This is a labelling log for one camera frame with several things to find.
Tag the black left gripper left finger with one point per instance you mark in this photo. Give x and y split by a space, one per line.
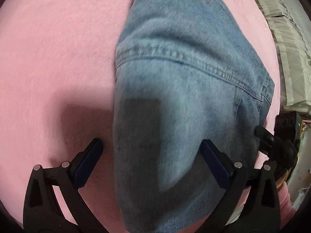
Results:
42 213

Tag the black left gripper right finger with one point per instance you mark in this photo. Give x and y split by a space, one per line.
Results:
261 212

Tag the blue denim jacket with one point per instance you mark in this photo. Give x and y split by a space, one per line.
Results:
186 70

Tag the pink sleeve right forearm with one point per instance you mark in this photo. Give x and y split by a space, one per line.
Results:
286 209

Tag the pink plush bed blanket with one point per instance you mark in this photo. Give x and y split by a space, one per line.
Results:
57 78

